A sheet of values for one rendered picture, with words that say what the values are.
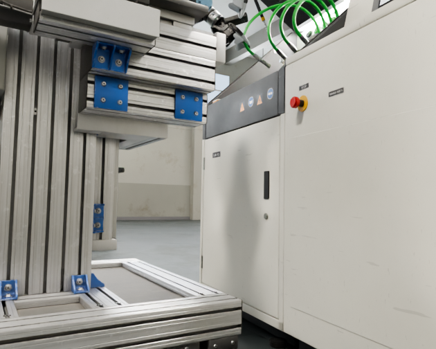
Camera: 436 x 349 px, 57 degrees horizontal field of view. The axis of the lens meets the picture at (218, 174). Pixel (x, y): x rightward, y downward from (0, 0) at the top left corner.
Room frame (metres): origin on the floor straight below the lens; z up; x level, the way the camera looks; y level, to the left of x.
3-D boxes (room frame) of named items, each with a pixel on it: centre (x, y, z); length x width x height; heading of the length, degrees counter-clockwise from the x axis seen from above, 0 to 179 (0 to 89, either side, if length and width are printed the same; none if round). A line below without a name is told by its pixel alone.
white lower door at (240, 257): (1.65, -0.07, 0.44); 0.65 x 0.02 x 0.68; 25
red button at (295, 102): (1.23, -0.24, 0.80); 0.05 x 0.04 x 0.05; 25
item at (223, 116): (1.66, -0.09, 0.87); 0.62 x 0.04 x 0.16; 25
